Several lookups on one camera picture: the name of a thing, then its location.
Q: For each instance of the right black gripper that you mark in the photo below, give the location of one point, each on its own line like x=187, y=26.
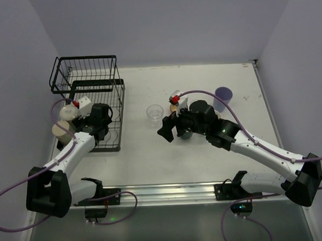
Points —
x=175, y=124

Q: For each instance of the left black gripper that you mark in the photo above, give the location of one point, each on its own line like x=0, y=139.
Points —
x=79, y=123

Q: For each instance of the clear faceted glass front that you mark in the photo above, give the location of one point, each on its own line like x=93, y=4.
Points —
x=155, y=114

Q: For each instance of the orange ceramic mug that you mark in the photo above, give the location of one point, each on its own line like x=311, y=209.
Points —
x=173, y=108

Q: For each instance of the dark teal ceramic mug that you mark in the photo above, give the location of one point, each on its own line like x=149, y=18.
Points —
x=186, y=136

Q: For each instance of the cream mug with flower print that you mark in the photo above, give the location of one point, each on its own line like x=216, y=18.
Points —
x=69, y=112

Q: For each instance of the cream mug with dragon print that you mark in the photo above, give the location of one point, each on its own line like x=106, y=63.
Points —
x=64, y=132

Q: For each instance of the lavender plastic tumbler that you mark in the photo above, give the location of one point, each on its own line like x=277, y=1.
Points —
x=225, y=94

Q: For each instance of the light blue plastic mug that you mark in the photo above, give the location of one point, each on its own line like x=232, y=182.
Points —
x=218, y=114

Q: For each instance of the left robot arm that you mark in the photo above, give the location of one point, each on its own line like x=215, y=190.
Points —
x=48, y=189

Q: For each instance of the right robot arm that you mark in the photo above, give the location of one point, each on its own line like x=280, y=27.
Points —
x=295, y=176

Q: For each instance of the left black controller box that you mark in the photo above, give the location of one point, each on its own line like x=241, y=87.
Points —
x=93, y=215

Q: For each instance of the black controller box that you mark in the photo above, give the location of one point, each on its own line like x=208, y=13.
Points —
x=93, y=215
x=243, y=209

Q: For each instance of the right black controller box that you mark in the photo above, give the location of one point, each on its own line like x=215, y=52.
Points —
x=243, y=209

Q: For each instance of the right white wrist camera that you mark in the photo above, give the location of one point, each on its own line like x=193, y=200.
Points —
x=178, y=100

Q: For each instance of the black wire dish rack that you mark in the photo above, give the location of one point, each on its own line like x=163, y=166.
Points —
x=96, y=77

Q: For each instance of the aluminium mounting rail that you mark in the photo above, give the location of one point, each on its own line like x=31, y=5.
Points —
x=166, y=192

